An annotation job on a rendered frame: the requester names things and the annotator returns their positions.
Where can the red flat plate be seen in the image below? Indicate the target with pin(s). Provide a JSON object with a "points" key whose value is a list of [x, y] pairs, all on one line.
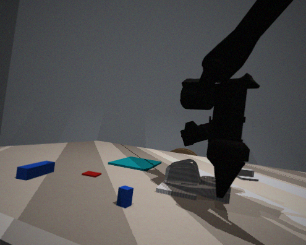
{"points": [[91, 174]]}

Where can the teal flat plate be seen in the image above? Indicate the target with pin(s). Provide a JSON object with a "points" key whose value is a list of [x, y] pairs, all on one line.
{"points": [[135, 163]]}

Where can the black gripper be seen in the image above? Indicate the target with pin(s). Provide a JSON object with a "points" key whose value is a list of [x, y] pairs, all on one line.
{"points": [[227, 152]]}

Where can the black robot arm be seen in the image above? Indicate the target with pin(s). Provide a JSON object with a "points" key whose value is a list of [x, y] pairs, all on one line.
{"points": [[220, 64]]}

